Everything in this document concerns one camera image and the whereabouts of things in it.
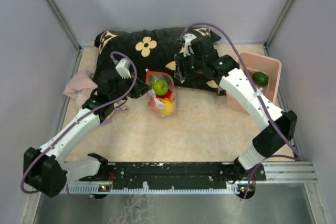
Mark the clear zip bag orange zipper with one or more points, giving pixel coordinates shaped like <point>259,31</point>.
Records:
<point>162,98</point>

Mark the dark green toy lime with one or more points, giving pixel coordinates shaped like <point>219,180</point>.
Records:
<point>260,79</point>

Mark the red toy apple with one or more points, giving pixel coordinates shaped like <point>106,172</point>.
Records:
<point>151,105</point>

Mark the pink plastic bin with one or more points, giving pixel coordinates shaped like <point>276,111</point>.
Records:
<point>257,63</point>

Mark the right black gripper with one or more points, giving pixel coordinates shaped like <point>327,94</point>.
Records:
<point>181,72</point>

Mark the pink purple cloth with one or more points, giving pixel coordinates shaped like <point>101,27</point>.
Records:
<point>80,87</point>

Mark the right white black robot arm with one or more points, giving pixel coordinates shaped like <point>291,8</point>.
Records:
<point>276,126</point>

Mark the yellow toy lemon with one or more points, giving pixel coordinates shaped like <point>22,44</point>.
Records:
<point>169,107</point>

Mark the red yellow toy mango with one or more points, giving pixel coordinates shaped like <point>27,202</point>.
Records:
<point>168,95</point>

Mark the right aluminium corner post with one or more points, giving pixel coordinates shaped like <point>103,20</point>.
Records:
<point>281,18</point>

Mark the light green toy fruit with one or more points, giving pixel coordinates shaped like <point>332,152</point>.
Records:
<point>160,87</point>

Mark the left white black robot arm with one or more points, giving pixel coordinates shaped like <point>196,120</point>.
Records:
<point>46,169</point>

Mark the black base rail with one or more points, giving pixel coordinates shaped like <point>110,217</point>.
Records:
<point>175,177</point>

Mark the black floral pillow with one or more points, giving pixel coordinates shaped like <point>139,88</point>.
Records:
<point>153,50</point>

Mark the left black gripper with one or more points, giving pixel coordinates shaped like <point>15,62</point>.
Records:
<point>139,88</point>

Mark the aluminium corner post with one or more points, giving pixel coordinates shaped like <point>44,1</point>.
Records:
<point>281,18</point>
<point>63,23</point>

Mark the left aluminium corner post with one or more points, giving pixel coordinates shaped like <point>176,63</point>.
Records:
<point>63,23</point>

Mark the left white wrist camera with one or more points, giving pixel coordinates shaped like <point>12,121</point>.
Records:
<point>122,69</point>

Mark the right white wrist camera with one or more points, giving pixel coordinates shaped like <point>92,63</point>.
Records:
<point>186,40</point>

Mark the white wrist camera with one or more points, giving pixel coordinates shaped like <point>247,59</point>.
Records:
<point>122,69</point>
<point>186,40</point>

